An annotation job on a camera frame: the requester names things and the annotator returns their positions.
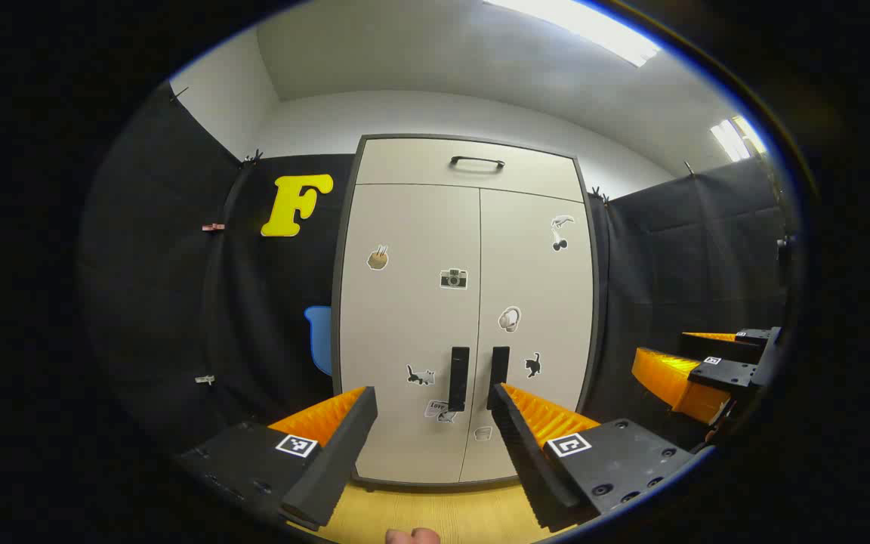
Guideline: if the white camera-sticker cabinet door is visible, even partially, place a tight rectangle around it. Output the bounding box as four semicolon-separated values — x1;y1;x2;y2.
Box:
338;184;481;484

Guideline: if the long black door handle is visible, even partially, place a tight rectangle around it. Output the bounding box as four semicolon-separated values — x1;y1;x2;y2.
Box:
448;347;470;413

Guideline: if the long ceiling light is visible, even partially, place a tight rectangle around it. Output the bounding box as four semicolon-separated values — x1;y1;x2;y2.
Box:
484;0;662;68

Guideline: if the white headphone-sticker cabinet door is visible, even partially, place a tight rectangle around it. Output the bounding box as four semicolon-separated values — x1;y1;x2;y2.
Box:
459;189;596;484

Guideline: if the short black door handle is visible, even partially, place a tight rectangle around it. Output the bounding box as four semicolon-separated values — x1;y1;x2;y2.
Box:
487;346;511;410

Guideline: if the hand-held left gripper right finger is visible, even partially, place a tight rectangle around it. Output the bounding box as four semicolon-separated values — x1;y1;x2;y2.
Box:
486;382;700;533

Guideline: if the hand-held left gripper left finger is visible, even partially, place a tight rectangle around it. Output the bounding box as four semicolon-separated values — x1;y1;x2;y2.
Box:
177;386;379;531

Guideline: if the short ceiling light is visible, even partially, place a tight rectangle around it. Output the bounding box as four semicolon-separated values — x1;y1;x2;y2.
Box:
711;115;769;162

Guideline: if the white double-door shoe cabinet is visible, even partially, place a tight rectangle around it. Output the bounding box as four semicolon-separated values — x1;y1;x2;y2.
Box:
332;134;604;490

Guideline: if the black backdrop cloth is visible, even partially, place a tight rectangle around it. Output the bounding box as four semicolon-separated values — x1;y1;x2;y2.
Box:
80;79;792;458

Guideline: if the black drawer handle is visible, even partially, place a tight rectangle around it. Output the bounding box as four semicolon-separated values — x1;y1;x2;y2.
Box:
449;156;506;173

